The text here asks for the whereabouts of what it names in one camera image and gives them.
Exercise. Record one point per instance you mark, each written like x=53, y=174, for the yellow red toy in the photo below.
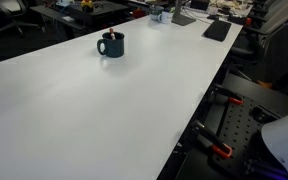
x=87, y=5

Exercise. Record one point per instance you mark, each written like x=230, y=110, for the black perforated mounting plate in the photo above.
x=250, y=159

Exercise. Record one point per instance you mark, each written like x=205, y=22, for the black office chair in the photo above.
x=253, y=40
x=12, y=11

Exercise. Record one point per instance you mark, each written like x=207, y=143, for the black orange clamp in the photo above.
x=218, y=146
x=232, y=96

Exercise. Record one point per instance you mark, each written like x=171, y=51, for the black keyboard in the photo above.
x=217, y=30

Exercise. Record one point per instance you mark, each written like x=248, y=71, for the white coffee mug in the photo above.
x=165, y=17

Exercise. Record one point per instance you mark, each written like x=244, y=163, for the red and white marker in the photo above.
x=111, y=31

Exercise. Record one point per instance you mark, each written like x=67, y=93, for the black office chair left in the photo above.
x=12, y=11

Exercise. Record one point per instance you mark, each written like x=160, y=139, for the black office chair right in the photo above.
x=253, y=40

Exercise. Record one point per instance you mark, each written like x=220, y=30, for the grey bowl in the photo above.
x=155, y=11

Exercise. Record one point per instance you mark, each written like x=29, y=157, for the grey monitor stand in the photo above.
x=178, y=18

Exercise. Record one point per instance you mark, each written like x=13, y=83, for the lower black orange clamp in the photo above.
x=218, y=146

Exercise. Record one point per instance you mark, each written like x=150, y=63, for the dark green enamel mug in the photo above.
x=109, y=47

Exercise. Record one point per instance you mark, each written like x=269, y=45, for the upper black orange clamp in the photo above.
x=232, y=96

